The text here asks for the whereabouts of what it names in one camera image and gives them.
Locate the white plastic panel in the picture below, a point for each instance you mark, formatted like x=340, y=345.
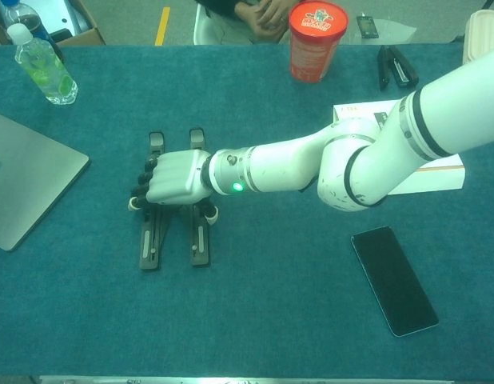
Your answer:
x=67, y=10

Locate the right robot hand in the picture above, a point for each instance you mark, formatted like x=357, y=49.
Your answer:
x=175, y=176

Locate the dark cola bottle blue label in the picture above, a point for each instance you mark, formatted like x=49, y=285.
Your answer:
x=27, y=16

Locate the silver closed laptop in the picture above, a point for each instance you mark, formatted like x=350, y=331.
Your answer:
x=27, y=180

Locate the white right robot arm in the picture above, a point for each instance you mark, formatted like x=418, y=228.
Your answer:
x=291, y=164

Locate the seated person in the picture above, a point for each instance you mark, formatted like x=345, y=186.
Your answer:
x=263, y=16

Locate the clear bottle with green label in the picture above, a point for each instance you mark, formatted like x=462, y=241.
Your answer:
x=43, y=68

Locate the black smartphone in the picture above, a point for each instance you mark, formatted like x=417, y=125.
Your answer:
x=395, y=280

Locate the teal felt desk mat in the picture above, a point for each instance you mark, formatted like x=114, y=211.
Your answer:
x=251, y=320

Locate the small black handheld device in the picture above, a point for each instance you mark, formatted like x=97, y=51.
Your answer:
x=367, y=27

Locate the black stapler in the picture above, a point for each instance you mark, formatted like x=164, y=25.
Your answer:
x=403, y=72

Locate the black folding laptop stand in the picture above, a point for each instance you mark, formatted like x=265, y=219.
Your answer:
x=151, y=248

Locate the clear plastic bag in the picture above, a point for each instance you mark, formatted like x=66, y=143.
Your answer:
x=395, y=34

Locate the brown cardboard carton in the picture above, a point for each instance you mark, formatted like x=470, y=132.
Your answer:
x=85, y=37

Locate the orange-red lidded paper cup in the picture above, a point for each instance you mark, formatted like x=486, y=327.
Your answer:
x=317, y=48

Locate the beige stacked food containers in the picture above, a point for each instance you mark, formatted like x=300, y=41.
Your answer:
x=487, y=32

